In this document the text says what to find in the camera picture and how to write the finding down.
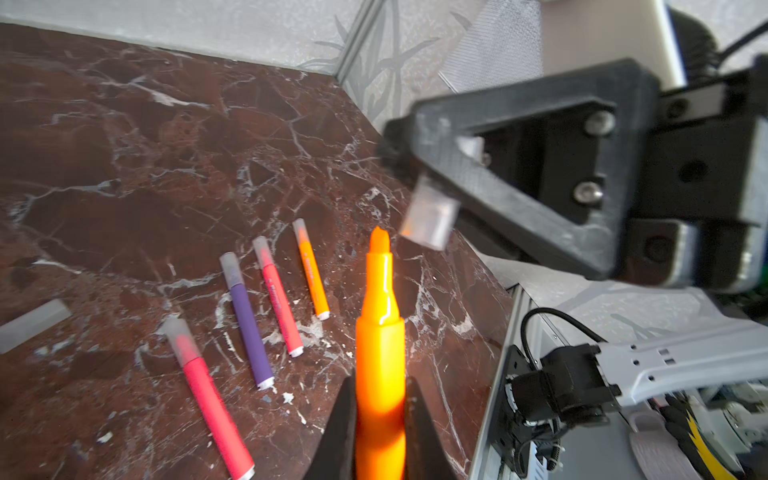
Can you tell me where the red pink marker pen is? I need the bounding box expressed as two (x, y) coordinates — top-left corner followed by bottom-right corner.
(253, 236), (304, 358)

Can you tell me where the white wire mesh basket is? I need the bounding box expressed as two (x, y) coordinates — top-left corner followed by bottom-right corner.
(439, 1), (543, 93)

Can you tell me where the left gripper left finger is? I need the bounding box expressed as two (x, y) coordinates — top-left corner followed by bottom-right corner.
(303, 375), (357, 480)

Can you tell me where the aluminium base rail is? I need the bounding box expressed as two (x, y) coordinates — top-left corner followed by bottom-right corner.
(467, 284), (601, 480)

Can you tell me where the orange marker pen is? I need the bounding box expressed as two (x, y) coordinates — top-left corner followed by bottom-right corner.
(293, 218), (330, 321)
(355, 227), (406, 479)

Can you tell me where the clear pen cap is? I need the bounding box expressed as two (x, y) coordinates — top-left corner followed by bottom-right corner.
(399, 174), (460, 251)
(0, 299), (71, 354)

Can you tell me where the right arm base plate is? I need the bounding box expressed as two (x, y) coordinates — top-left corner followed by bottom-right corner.
(488, 345), (565, 479)

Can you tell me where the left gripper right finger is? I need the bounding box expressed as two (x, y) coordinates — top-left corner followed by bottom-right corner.
(405, 377), (457, 480)

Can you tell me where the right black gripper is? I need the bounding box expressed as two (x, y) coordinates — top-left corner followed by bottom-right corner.
(377, 54), (767, 294)

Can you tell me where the purple marker pen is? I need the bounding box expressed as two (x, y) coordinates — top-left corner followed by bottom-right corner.
(219, 252), (275, 390)

